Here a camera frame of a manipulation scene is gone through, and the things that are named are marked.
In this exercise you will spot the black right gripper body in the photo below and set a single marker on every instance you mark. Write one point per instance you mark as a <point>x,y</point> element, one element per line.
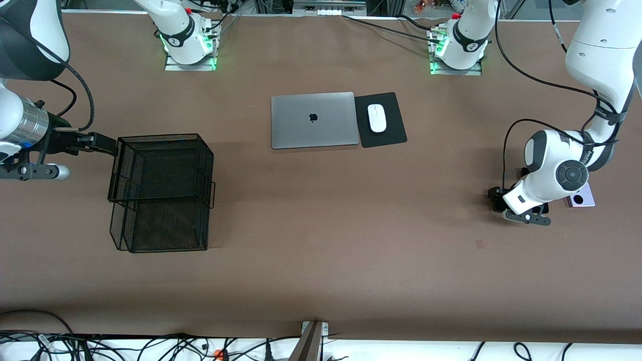
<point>61,139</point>

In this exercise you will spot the white lilac flip phone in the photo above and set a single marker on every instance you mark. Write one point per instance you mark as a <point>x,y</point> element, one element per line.
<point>584,200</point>

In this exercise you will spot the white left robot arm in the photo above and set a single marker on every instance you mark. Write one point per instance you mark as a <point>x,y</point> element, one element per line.
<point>602,45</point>

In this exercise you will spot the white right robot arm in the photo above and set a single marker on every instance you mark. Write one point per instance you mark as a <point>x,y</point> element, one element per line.
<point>45,30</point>

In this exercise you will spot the black mesh two-tier organizer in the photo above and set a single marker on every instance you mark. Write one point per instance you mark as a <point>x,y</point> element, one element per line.
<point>170,225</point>

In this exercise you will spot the black mouse pad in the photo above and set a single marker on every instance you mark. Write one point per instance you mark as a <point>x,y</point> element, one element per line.
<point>391,135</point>

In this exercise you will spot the white computer mouse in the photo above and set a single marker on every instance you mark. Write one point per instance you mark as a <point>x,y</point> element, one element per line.
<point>377,118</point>

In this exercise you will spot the silver laptop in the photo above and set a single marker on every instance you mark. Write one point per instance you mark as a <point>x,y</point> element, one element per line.
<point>301,125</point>

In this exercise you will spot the grey box with white plugs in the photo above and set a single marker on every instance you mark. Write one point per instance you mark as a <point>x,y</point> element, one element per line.
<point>306,5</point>

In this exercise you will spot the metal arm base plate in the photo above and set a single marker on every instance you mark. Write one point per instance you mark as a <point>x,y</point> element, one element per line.
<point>190,67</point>
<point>456,72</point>

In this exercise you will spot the grey metal mounting bracket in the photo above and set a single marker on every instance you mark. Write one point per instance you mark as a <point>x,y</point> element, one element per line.
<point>308,346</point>

